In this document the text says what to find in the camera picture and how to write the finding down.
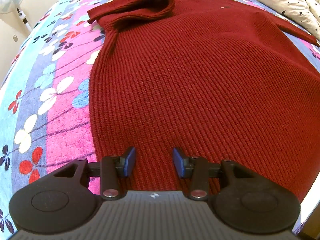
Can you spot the red knit sweater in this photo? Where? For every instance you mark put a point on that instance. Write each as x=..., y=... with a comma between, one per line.
x=217, y=78

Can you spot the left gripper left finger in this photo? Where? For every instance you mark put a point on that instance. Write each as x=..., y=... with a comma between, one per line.
x=109, y=170

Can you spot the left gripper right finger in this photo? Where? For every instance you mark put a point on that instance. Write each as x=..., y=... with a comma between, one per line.
x=199, y=170

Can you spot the wall power socket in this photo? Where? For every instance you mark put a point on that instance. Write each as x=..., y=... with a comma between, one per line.
x=15, y=38

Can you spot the floral fleece bed blanket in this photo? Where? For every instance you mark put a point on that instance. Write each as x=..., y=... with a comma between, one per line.
x=44, y=110

